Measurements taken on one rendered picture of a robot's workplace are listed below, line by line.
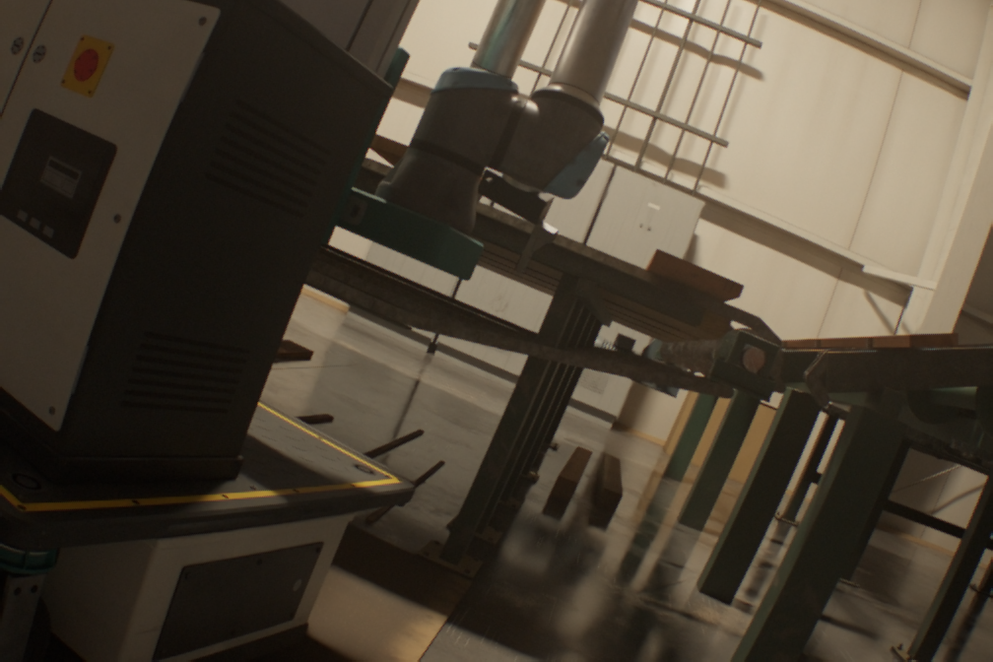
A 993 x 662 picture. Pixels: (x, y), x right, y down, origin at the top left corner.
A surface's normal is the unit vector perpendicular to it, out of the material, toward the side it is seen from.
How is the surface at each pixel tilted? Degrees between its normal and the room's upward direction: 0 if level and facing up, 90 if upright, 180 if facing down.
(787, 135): 90
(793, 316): 87
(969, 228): 99
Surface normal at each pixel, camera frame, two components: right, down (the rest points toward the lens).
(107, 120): -0.33, -0.17
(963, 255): -0.22, 0.04
